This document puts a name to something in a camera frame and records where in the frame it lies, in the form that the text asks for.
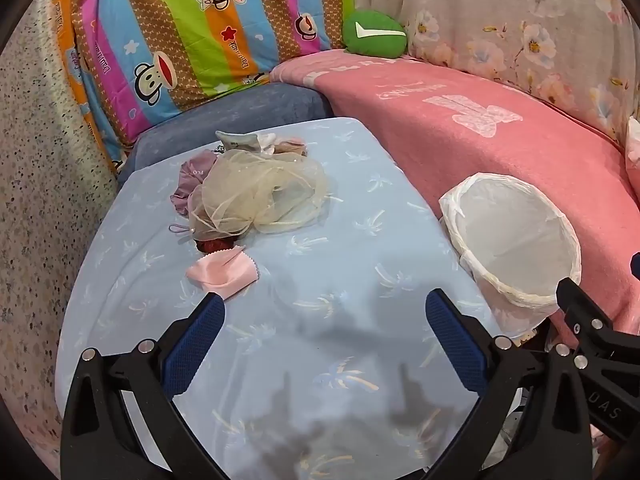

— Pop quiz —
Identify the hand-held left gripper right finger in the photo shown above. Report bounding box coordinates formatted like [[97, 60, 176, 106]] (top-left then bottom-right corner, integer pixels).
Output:
[[425, 288, 598, 480]]

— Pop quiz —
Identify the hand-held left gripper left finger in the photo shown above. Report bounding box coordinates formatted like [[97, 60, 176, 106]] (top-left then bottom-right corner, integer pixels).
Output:
[[60, 292, 231, 480]]

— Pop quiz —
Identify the pink satin cloth piece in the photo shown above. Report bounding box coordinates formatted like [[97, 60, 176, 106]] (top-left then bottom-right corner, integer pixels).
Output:
[[186, 245, 263, 301]]

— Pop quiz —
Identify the dark red scrunchie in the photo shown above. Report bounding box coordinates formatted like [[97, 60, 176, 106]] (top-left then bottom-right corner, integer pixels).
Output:
[[195, 237, 236, 256]]

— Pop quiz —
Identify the white lined trash bin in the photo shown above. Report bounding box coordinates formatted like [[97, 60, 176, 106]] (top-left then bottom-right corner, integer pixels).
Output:
[[439, 172, 583, 338]]

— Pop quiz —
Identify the cream organza cloth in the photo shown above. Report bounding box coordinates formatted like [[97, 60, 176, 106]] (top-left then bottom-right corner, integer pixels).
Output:
[[187, 150, 328, 238]]

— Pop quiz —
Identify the mauve satin cloth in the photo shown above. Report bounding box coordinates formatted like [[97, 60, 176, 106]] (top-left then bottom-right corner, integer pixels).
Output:
[[172, 155, 221, 218]]

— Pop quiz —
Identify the pale grey cloth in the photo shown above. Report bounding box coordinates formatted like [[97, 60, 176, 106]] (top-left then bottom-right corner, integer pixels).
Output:
[[216, 130, 262, 152]]

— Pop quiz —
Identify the beige stocking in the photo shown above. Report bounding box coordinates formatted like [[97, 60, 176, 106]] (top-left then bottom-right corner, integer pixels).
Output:
[[272, 137, 307, 159]]

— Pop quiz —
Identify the pink pillow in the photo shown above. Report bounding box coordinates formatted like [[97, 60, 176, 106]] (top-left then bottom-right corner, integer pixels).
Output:
[[625, 116, 640, 196]]

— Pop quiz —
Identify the light blue palm print tablecloth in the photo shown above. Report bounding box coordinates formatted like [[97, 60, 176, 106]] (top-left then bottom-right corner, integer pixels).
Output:
[[55, 117, 506, 480]]

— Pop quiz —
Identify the pink blanket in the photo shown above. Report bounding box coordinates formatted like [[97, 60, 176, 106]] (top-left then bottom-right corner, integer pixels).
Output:
[[270, 50, 640, 351]]

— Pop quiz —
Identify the blue-grey sofa cushion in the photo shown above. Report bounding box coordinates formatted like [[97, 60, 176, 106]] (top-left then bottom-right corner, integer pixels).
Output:
[[117, 82, 333, 186]]

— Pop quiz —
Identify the striped cartoon monkey pillow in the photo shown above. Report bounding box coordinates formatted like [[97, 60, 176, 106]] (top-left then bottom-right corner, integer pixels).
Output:
[[47, 0, 132, 173]]

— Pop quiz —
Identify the floral beige pillow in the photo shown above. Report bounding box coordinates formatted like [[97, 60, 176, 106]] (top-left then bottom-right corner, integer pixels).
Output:
[[345, 0, 640, 143]]

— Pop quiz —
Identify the colourful striped monkey quilt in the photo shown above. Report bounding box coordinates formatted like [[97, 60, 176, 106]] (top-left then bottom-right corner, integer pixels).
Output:
[[70, 0, 357, 147]]

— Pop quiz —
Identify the green cushion with white tick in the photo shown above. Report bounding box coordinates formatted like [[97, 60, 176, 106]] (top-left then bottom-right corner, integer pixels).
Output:
[[341, 8, 408, 57]]

